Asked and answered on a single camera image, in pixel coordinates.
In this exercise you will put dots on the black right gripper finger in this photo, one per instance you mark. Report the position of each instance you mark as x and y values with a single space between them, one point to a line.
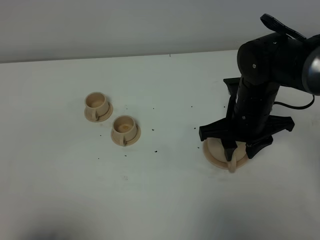
252 149
229 145

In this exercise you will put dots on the near beige cup saucer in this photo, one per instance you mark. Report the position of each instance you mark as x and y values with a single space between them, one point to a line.
135 139

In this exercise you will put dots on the beige cup saucer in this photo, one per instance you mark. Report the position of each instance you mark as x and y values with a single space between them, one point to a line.
100 118
135 139

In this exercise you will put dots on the beige ceramic teapot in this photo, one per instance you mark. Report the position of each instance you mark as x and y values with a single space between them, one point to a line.
217 152

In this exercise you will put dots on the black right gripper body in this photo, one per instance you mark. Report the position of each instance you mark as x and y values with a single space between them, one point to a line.
251 119

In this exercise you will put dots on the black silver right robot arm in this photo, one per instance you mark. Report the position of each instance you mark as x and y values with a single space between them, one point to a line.
265 64

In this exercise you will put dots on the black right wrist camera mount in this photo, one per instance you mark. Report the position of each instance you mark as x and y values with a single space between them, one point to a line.
232 86

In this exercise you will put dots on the far beige cup saucer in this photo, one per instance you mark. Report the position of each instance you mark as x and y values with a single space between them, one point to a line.
100 118

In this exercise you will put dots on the beige teacup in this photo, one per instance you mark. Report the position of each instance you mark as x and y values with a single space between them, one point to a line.
96 104
124 129

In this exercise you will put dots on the far beige teacup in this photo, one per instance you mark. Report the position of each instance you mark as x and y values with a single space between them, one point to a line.
96 104

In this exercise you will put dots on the large beige teapot saucer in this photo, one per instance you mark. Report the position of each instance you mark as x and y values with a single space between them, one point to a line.
212 161

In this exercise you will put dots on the near beige teacup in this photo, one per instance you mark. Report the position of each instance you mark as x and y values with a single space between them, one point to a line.
124 129

